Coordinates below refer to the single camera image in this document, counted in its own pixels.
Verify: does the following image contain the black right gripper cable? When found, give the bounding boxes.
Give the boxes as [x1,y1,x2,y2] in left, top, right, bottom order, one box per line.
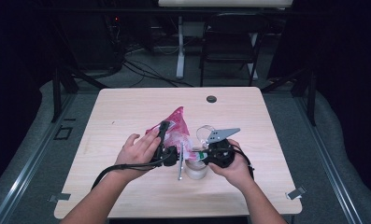
[231,147,256,181]

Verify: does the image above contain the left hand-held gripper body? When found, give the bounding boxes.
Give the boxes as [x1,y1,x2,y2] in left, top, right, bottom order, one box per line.
[150,141,186,181]

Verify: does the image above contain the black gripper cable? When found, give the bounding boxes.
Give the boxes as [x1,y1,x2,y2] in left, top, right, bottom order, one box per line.
[231,147,256,181]
[91,153,175,191]

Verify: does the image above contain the black curtain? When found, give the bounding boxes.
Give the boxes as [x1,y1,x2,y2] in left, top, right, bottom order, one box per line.
[0,0,53,194]
[266,0,371,200]

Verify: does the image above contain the person's left hand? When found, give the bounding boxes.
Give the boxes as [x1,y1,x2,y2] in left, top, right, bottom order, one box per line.
[114,128,163,182]

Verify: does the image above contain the dark equipment cabinet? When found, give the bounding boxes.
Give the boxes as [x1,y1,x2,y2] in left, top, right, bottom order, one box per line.
[58,12,123,71]

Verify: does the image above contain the grey tape strip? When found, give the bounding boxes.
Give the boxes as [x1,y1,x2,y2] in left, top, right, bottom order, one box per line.
[285,186,307,201]
[48,192,72,203]

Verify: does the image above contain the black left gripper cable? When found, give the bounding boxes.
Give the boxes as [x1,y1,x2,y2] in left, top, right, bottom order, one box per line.
[91,153,175,191]

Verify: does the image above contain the person's right hand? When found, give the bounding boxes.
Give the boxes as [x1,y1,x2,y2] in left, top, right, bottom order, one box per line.
[208,139,256,190]

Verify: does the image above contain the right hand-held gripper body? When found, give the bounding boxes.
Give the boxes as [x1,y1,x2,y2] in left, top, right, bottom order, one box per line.
[201,127,242,169]

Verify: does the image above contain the black folding chair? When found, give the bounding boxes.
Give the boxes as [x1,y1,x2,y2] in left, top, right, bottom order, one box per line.
[200,12,270,88]

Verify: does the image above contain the pale grey box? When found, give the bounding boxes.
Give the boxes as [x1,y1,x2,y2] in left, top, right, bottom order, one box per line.
[182,21,206,39]

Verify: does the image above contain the black metal stand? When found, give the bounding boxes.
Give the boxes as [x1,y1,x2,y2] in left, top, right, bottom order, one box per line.
[50,66,109,123]
[261,66,318,127]

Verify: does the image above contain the black tape square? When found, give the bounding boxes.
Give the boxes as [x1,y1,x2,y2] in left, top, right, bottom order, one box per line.
[53,125,74,141]

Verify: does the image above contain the glass jar with white powder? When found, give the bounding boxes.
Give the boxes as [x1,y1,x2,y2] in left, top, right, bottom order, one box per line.
[184,155,208,181]

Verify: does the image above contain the pink and white plastic bag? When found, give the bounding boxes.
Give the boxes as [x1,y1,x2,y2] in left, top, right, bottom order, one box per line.
[145,105,195,160]

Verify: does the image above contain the metal floor rail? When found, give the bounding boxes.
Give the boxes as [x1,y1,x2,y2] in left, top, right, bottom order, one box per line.
[293,92,364,224]
[0,92,78,224]

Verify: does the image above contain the white desk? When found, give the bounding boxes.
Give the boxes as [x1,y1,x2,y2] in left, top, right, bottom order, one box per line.
[158,0,294,80]

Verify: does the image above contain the black floor cables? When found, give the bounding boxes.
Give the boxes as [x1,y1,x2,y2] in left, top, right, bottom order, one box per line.
[123,59,193,89]

